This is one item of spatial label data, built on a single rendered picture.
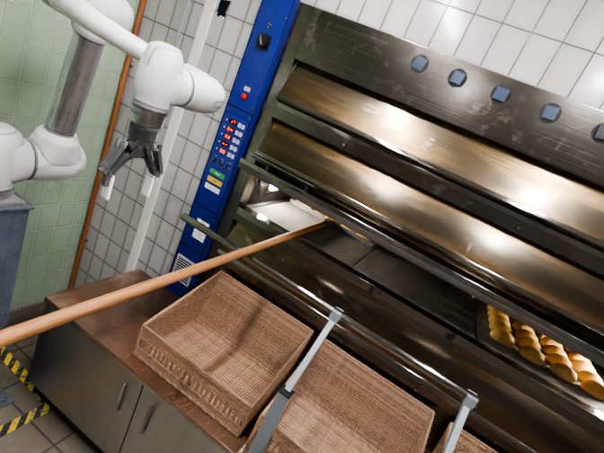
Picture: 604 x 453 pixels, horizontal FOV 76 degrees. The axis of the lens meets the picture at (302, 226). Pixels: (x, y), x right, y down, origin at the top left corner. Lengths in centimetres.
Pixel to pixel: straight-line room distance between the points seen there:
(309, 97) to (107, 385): 146
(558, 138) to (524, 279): 50
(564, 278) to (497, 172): 44
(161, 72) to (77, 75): 63
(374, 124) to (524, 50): 55
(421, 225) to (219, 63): 117
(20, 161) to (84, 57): 43
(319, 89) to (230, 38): 50
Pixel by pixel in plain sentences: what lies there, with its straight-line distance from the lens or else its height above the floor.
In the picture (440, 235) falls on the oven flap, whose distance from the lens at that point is 158.
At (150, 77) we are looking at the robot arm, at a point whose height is 166.
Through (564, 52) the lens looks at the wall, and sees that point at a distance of 164.
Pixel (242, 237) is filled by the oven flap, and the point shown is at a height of 104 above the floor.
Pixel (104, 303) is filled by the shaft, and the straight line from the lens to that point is 97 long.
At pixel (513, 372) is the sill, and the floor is 116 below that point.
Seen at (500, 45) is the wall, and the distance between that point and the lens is 163.
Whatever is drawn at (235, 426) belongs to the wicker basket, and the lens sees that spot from 161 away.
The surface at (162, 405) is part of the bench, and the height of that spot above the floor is 53.
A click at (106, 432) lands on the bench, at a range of 202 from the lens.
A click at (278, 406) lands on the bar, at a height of 90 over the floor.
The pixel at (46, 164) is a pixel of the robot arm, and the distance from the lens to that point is 175.
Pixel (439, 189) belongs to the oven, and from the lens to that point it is 158.
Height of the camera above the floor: 177
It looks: 17 degrees down
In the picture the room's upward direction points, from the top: 24 degrees clockwise
